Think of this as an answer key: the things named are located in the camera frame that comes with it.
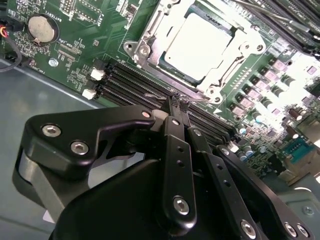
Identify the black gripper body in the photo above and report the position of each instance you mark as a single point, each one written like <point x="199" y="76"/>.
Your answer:
<point x="120" y="207"/>

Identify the metal socket cover frame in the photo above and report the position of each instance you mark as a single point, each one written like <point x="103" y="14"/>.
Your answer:
<point x="246" y="45"/>

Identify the silver-topped CPU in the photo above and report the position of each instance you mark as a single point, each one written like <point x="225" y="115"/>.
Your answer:
<point x="197" y="45"/>

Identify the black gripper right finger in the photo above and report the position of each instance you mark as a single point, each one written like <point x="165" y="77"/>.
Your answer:
<point x="211" y="160"/>

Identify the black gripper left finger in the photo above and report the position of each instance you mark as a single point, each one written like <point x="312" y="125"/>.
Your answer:
<point x="75" y="130"/>

